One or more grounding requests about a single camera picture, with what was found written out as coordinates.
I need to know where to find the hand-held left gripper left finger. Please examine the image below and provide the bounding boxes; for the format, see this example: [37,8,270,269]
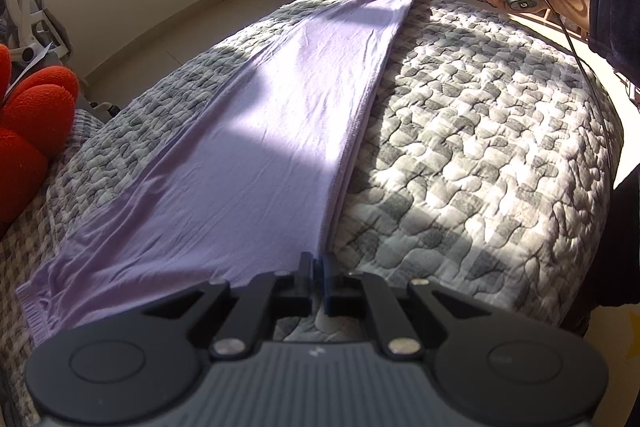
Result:
[141,252,317,359]

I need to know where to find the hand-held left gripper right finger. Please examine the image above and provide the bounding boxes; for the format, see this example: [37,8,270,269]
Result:
[321,252,494,361]

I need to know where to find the lilac pants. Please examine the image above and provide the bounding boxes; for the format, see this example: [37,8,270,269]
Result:
[15,0,421,348]

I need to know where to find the person's right forearm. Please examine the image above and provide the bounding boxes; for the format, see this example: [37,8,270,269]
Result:
[560,0,640,82]

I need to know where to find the grey checked quilt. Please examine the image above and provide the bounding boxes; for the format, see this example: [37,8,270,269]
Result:
[0,0,626,427]

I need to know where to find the person's dark clothing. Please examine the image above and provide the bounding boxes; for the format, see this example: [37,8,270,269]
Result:
[562,162,640,338]

